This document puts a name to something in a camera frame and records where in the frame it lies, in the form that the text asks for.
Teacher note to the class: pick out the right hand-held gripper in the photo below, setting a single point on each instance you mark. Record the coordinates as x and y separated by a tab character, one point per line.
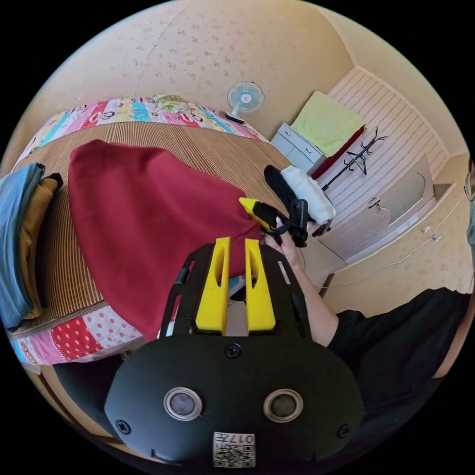
278	185

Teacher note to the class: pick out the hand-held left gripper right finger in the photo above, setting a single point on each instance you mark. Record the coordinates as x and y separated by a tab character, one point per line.
261	308

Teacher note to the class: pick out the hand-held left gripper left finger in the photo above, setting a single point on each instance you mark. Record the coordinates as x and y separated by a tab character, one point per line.
213	297

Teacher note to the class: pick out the red long sleeve shirt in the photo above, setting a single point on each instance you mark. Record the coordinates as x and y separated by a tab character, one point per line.
148	222

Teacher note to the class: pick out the person's right forearm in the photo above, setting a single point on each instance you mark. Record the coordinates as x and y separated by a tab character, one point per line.
313	311

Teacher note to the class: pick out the person's right hand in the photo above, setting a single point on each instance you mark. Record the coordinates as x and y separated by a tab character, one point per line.
285	248

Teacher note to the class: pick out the bed with woven mat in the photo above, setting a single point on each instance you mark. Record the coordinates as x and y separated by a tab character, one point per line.
208	148

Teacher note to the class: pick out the small white desk fan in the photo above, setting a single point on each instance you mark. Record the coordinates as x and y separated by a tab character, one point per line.
245	97

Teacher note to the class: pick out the grey cupboard with green towel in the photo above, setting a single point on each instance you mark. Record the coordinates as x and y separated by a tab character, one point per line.
323	122

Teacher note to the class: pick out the black coat rack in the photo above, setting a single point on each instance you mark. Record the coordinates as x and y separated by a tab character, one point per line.
358	157

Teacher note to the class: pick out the person's body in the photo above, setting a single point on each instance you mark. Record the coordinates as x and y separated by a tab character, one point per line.
393	341

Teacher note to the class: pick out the white door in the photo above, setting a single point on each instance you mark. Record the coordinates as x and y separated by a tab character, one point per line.
400	208

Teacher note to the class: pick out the pile of clothes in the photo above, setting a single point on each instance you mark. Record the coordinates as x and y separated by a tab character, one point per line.
16	237

